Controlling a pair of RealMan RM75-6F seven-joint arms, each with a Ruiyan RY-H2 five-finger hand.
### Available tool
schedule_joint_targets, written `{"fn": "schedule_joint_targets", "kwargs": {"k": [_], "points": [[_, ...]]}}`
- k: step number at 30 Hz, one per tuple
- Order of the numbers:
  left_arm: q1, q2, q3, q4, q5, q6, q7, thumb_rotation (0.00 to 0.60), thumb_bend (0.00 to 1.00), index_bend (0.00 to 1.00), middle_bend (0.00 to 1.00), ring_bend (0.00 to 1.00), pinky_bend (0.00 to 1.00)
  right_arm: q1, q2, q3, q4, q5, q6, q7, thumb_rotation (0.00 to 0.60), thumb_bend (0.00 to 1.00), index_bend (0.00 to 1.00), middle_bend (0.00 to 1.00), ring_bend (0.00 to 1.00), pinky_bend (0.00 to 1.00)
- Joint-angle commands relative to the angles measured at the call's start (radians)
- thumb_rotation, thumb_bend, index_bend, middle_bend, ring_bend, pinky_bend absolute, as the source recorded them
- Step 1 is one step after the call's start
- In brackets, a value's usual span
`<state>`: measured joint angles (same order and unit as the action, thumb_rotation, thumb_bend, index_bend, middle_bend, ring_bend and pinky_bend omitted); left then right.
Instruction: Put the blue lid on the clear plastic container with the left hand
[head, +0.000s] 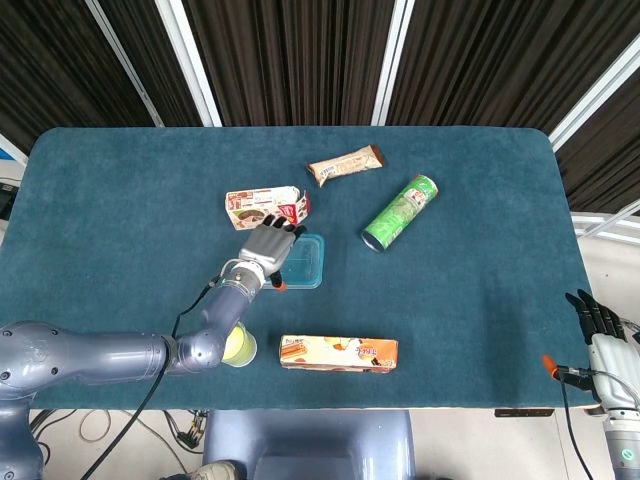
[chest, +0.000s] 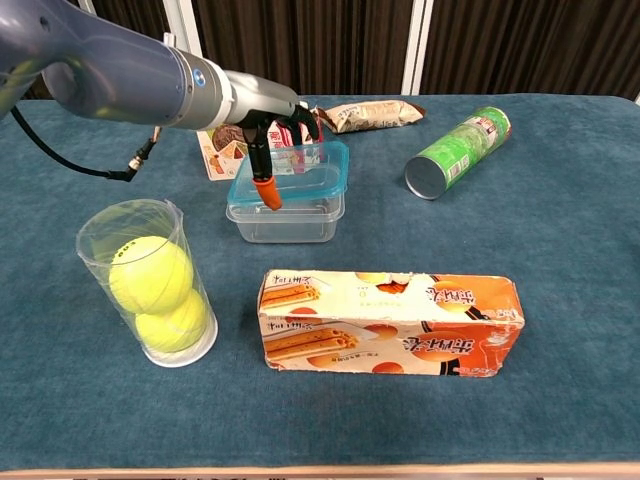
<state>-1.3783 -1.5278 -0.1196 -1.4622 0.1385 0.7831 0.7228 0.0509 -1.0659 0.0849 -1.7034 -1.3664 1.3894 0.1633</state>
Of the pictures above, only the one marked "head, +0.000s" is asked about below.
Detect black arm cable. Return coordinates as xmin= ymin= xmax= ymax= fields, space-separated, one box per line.
xmin=557 ymin=369 xmax=596 ymax=480
xmin=79 ymin=272 xmax=236 ymax=480

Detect yellow tennis ball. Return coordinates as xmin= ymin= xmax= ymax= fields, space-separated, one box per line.
xmin=222 ymin=327 xmax=250 ymax=362

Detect green chips can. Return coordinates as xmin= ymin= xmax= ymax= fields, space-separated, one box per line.
xmin=362 ymin=173 xmax=440 ymax=255

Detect white floor cable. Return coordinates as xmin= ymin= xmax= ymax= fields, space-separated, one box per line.
xmin=78 ymin=409 xmax=112 ymax=444

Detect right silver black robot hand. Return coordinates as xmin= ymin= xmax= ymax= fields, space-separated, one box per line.
xmin=541 ymin=288 xmax=640 ymax=415

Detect white frame post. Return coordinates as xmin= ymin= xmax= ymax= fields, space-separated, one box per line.
xmin=371 ymin=0 xmax=416 ymax=127
xmin=548 ymin=37 xmax=640 ymax=151
xmin=154 ymin=0 xmax=223 ymax=128

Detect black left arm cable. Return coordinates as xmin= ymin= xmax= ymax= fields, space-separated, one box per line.
xmin=79 ymin=272 xmax=236 ymax=480

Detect white sneaker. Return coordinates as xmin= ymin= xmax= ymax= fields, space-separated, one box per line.
xmin=187 ymin=460 xmax=236 ymax=480

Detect red white snack carton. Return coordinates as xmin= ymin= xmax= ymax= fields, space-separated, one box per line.
xmin=225 ymin=185 xmax=312 ymax=232

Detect clear tennis ball tube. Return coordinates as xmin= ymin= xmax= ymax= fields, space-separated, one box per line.
xmin=219 ymin=322 xmax=259 ymax=369

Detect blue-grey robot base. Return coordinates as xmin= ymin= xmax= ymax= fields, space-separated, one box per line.
xmin=201 ymin=409 xmax=417 ymax=480

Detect thin grey frame post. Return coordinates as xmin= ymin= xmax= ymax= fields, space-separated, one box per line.
xmin=83 ymin=0 xmax=164 ymax=127

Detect blue white sign board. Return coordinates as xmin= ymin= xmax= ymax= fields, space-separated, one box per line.
xmin=0 ymin=132 xmax=29 ymax=166

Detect orange egg roll box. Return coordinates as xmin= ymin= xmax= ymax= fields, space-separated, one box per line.
xmin=279 ymin=334 xmax=400 ymax=374

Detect brown beige snack bar wrapper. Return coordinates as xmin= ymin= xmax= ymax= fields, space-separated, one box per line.
xmin=306 ymin=144 xmax=386 ymax=188

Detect black floor cable bundle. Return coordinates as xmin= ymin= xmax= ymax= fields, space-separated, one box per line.
xmin=164 ymin=409 xmax=209 ymax=454

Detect blue velvet table cloth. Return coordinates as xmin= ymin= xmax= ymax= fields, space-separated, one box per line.
xmin=0 ymin=126 xmax=601 ymax=412

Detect blue plastic lid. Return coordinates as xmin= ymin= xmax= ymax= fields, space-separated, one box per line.
xmin=262 ymin=232 xmax=326 ymax=290

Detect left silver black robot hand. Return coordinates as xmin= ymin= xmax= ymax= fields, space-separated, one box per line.
xmin=238 ymin=214 xmax=307 ymax=292

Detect dark pleated curtain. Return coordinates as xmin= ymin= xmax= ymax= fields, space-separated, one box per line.
xmin=0 ymin=0 xmax=640 ymax=214

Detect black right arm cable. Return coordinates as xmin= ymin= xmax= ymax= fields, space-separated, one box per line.
xmin=557 ymin=369 xmax=596 ymax=480

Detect white metal rail frame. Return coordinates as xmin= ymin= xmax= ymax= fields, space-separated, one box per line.
xmin=571 ymin=199 xmax=640 ymax=246

